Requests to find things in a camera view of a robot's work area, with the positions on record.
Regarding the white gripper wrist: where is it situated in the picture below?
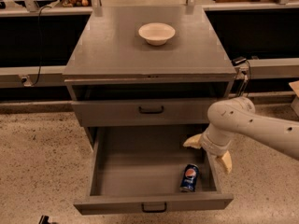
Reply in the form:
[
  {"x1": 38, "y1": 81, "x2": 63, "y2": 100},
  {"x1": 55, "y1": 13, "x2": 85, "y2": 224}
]
[{"x1": 183, "y1": 124, "x2": 234, "y2": 174}]

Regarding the blue pepsi can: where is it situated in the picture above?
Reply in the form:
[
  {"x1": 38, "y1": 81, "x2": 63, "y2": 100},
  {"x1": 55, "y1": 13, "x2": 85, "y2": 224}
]
[{"x1": 179, "y1": 163, "x2": 199, "y2": 192}]

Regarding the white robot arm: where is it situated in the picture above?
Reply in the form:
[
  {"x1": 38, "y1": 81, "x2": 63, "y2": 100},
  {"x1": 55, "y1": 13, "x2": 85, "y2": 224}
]
[{"x1": 183, "y1": 97, "x2": 299, "y2": 174}]

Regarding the open grey middle drawer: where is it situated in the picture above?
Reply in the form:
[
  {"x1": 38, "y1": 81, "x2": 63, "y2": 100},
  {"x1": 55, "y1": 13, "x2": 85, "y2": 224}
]
[{"x1": 74, "y1": 124, "x2": 234, "y2": 215}]

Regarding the closed grey top drawer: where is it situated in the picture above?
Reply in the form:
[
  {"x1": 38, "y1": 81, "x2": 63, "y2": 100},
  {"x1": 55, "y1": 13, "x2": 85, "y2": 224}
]
[{"x1": 72, "y1": 98, "x2": 215, "y2": 127}]

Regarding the grey drawer cabinet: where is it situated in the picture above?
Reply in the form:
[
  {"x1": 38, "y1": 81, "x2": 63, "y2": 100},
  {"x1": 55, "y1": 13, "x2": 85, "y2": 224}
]
[{"x1": 64, "y1": 7, "x2": 235, "y2": 145}]

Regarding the black power adapter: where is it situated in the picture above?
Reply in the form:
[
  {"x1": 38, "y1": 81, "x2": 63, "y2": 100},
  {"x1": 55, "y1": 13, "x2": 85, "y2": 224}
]
[{"x1": 232, "y1": 57, "x2": 247, "y2": 66}]

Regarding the white ceramic bowl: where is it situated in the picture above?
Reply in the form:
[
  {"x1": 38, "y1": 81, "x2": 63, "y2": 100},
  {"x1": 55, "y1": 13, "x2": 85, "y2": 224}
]
[{"x1": 138, "y1": 22, "x2": 176, "y2": 46}]

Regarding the black hanging cable left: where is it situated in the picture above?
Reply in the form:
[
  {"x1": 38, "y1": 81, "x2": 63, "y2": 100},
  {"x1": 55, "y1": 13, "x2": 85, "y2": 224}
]
[{"x1": 31, "y1": 5, "x2": 53, "y2": 87}]

